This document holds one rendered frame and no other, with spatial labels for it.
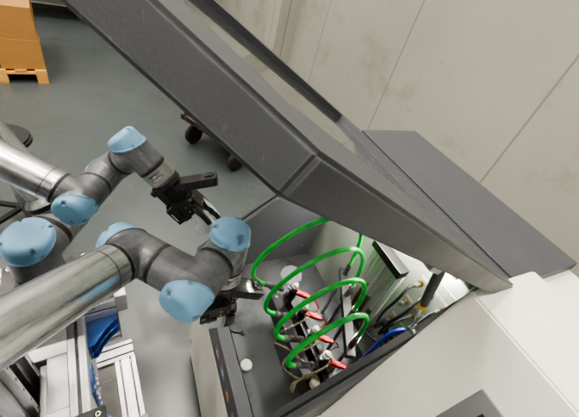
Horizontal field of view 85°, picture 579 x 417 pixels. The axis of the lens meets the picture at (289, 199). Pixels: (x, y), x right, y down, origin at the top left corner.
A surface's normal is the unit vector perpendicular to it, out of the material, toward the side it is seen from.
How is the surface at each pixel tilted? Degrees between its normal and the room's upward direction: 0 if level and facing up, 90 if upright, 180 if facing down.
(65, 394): 0
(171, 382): 0
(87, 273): 31
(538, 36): 90
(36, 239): 7
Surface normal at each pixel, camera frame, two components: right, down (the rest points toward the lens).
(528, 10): -0.85, 0.15
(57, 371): 0.23, -0.75
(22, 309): 0.67, -0.62
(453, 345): -0.82, -0.10
